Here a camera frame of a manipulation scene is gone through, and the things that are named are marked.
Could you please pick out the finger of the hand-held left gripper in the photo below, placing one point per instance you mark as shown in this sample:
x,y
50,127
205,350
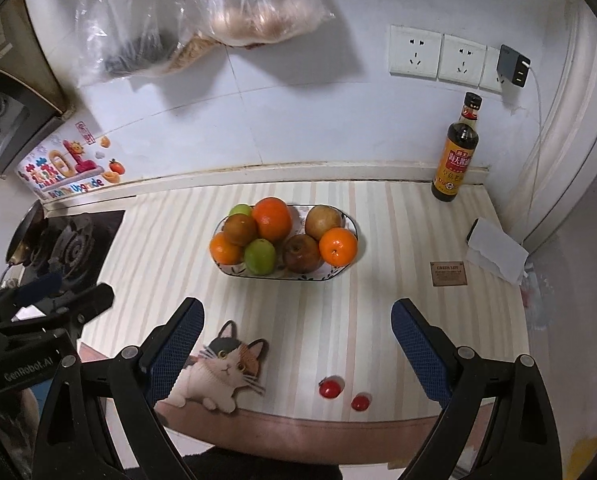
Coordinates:
x,y
41,286
96,297

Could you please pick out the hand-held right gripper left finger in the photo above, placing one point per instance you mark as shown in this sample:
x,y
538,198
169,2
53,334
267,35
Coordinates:
x,y
176,355

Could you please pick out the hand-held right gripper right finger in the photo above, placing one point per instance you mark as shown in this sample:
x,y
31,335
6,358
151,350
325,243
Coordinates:
x,y
421,355

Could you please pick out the cherry tomato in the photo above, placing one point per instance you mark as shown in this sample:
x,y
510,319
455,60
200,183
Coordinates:
x,y
361,402
330,388

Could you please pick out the small orange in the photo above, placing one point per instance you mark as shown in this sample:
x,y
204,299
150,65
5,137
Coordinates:
x,y
338,246
225,250

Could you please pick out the oval floral plate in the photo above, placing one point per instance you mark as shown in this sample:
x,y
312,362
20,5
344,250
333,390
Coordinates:
x,y
328,274

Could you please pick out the green apple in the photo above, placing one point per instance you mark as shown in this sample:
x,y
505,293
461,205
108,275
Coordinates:
x,y
260,256
241,209

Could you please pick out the brown round fruit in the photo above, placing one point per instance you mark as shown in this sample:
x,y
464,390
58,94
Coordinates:
x,y
242,230

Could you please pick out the dark red apple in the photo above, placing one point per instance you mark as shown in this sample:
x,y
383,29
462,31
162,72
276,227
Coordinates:
x,y
303,253

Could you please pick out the brown pear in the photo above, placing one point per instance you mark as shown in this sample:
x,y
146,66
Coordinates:
x,y
323,221

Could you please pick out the large orange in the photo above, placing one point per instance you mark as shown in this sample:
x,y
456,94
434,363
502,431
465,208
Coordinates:
x,y
273,217

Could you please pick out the black gas stove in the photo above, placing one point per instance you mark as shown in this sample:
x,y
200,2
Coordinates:
x,y
73,245

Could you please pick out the small frying pan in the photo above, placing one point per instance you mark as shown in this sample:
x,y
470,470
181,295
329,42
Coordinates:
x,y
23,230

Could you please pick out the striped cat print table mat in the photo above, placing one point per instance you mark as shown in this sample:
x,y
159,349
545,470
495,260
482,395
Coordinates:
x,y
378,260

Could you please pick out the black range hood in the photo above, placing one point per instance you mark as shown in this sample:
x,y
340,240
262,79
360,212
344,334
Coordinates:
x,y
3,125

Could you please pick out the dark sauce bottle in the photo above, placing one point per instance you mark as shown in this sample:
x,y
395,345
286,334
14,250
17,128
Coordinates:
x,y
456,155

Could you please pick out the clear plastic bag dark contents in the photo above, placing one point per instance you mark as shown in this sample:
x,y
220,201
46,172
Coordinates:
x,y
123,35

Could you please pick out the black plug charger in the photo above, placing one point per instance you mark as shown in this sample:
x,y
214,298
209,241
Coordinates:
x,y
512,65

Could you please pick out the clear plastic bag with eggs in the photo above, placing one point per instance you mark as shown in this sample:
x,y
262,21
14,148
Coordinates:
x,y
258,5

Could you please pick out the colourful wall sticker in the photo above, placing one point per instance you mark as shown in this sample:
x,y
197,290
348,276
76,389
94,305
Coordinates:
x,y
73,165

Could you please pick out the white wall outlet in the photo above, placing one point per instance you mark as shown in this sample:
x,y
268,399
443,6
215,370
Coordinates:
x,y
414,52
463,60
489,77

